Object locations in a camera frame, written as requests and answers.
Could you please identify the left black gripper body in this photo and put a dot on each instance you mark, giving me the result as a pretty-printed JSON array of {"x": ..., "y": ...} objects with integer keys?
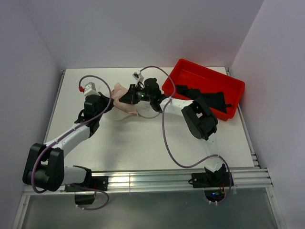
[{"x": 103, "y": 102}]

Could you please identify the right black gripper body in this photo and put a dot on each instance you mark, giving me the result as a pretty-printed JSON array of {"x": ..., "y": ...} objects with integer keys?
[{"x": 139, "y": 95}]

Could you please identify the black bra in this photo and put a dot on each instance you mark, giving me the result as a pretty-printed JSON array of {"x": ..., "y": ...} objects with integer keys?
[{"x": 213, "y": 100}]

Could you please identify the white mesh laundry bag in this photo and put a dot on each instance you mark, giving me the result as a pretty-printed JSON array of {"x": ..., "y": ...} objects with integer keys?
[{"x": 122, "y": 111}]

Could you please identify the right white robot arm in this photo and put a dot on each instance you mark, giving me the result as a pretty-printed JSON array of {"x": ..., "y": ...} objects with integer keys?
[{"x": 200, "y": 121}]

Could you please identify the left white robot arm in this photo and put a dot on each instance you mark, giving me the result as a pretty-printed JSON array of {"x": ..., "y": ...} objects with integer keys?
[{"x": 45, "y": 169}]

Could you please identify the red plastic bin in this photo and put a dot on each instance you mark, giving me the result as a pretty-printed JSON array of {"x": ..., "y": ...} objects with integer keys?
[{"x": 207, "y": 81}]

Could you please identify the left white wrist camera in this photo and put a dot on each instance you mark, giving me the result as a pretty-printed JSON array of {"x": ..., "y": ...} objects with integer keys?
[{"x": 88, "y": 89}]

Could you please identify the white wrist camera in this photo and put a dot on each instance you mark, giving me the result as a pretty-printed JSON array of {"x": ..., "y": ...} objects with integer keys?
[
  {"x": 88, "y": 89},
  {"x": 138, "y": 77}
]

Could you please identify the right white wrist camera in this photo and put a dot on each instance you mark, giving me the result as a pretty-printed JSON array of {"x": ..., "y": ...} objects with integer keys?
[{"x": 138, "y": 77}]

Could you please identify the aluminium mounting rail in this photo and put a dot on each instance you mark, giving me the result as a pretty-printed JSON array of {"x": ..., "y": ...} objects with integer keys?
[{"x": 177, "y": 180}]

